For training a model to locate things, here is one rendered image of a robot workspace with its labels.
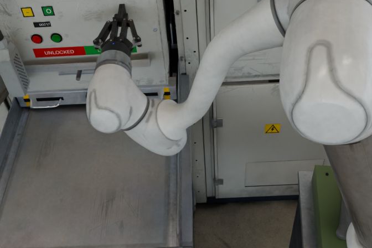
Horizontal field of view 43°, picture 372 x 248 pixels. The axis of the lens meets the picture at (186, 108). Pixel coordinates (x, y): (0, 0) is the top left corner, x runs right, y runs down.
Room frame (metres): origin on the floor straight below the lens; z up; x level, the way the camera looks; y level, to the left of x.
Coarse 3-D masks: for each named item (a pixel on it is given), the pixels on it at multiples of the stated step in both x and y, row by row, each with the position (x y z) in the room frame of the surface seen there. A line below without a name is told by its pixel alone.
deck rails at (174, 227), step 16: (16, 112) 1.14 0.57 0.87; (16, 128) 1.09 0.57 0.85; (0, 144) 0.97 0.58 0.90; (16, 144) 1.02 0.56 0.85; (0, 160) 0.94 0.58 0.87; (176, 160) 0.89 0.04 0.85; (0, 176) 0.89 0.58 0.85; (176, 176) 0.83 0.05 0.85; (0, 192) 0.83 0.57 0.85; (176, 192) 0.78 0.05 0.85; (176, 208) 0.73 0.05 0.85; (176, 224) 0.67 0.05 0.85; (176, 240) 0.63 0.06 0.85
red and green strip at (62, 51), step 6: (42, 48) 1.18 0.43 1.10; (48, 48) 1.18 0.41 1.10; (54, 48) 1.17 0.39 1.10; (60, 48) 1.17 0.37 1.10; (66, 48) 1.17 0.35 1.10; (72, 48) 1.17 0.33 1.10; (78, 48) 1.17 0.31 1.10; (84, 48) 1.17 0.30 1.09; (90, 48) 1.17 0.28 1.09; (36, 54) 1.18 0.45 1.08; (42, 54) 1.18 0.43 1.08; (48, 54) 1.18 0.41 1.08; (54, 54) 1.18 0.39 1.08; (60, 54) 1.17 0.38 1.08; (66, 54) 1.17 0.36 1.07; (72, 54) 1.17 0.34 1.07; (78, 54) 1.17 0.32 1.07; (84, 54) 1.17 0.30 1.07; (90, 54) 1.17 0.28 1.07
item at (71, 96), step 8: (168, 80) 1.18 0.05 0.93; (176, 80) 1.19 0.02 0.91; (144, 88) 1.15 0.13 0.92; (152, 88) 1.15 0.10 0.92; (176, 88) 1.16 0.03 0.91; (40, 96) 1.17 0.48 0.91; (48, 96) 1.17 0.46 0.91; (56, 96) 1.17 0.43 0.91; (64, 96) 1.16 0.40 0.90; (72, 96) 1.16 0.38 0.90; (80, 96) 1.16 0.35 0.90; (152, 96) 1.15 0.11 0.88; (176, 96) 1.14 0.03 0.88; (24, 104) 1.17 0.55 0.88; (40, 104) 1.17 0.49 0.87; (48, 104) 1.17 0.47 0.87; (64, 104) 1.16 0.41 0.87
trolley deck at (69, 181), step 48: (48, 144) 1.01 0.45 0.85; (96, 144) 0.99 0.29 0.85; (48, 192) 0.82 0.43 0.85; (96, 192) 0.81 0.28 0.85; (144, 192) 0.79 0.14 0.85; (0, 240) 0.68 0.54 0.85; (48, 240) 0.66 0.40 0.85; (96, 240) 0.65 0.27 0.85; (144, 240) 0.64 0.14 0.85; (192, 240) 0.62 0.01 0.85
